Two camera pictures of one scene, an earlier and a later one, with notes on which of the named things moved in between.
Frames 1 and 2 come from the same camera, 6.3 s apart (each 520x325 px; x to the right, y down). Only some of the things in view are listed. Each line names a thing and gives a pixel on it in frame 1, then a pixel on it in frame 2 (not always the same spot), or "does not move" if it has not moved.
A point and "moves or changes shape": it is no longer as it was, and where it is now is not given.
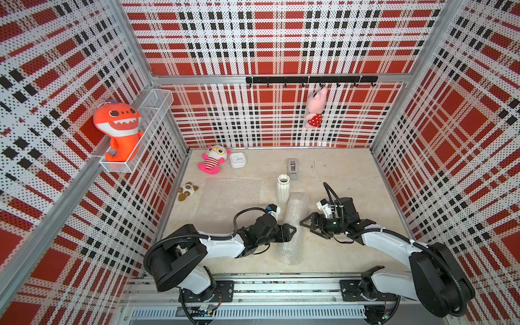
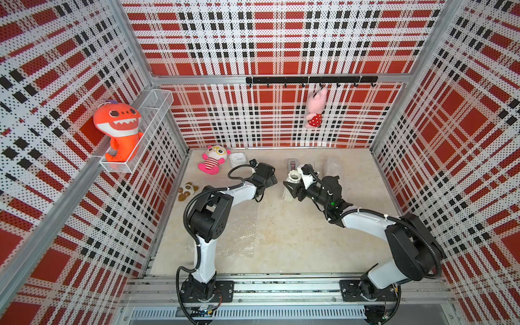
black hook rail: [285, 80] does not move
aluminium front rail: [292, 299] does not move
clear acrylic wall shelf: [151, 115] does not move
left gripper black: [283, 233] → [271, 179]
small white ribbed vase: [283, 189] moves or changes shape
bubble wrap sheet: [290, 252] → [332, 167]
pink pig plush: [315, 104] does not move
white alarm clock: [237, 160] does not move
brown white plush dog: [188, 189] does not move
